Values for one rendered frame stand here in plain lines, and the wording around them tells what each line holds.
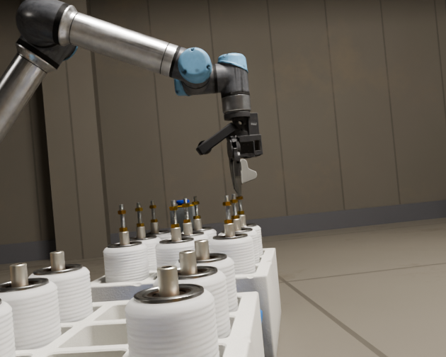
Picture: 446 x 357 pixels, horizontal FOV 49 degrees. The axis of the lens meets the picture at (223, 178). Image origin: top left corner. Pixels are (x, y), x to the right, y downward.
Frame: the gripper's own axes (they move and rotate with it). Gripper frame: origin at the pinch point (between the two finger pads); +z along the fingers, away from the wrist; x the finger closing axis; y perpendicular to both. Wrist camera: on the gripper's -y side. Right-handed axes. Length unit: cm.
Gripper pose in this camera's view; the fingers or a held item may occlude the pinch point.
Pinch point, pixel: (236, 190)
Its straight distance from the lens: 128.4
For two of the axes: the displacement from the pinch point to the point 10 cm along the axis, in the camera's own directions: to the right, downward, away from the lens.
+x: -1.4, 0.3, 9.9
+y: 9.9, -0.9, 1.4
